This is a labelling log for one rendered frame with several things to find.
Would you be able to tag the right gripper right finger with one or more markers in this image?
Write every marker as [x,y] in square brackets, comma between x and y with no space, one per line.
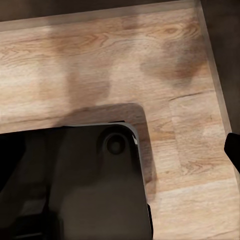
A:
[232,149]

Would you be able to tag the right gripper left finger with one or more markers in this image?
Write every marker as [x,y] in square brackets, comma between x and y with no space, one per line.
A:
[12,149]

